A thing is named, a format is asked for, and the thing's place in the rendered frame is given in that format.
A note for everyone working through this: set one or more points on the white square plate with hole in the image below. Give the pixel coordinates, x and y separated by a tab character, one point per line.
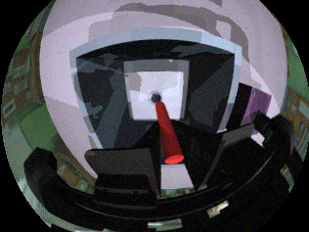
169	86

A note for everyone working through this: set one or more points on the dark red peg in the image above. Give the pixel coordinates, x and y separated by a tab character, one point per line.
169	140

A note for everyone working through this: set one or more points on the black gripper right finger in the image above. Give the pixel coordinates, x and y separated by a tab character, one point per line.
201	150

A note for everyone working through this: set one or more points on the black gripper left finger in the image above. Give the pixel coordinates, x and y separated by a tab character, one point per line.
142	158

